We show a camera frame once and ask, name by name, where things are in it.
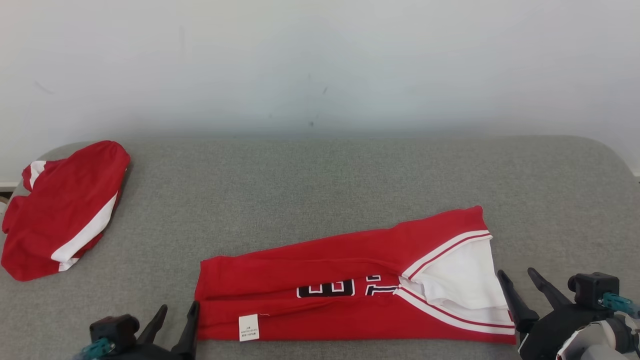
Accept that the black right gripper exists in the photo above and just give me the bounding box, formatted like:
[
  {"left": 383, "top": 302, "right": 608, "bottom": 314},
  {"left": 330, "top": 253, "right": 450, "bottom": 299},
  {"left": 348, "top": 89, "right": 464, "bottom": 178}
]
[{"left": 496, "top": 267, "right": 609, "bottom": 360}]

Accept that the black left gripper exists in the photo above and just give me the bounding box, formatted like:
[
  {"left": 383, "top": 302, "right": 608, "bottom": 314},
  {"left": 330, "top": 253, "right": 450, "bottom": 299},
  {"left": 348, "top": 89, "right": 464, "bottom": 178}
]
[{"left": 100, "top": 300, "right": 200, "bottom": 360}]

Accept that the red Bulls 23 jersey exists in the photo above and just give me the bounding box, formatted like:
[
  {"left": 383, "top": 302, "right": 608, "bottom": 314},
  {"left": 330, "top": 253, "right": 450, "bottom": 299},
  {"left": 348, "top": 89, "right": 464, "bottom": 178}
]
[{"left": 194, "top": 205, "right": 517, "bottom": 345}]

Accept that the red shorts white stripe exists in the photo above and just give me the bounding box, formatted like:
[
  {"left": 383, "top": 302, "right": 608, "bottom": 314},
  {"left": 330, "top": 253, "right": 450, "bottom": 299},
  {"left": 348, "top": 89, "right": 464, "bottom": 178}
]
[{"left": 1, "top": 140, "right": 131, "bottom": 282}]

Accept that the left black cable teal plug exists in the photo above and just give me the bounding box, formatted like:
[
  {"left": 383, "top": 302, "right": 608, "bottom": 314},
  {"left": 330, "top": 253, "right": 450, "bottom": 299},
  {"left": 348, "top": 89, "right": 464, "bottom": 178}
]
[{"left": 73, "top": 337, "right": 115, "bottom": 360}]

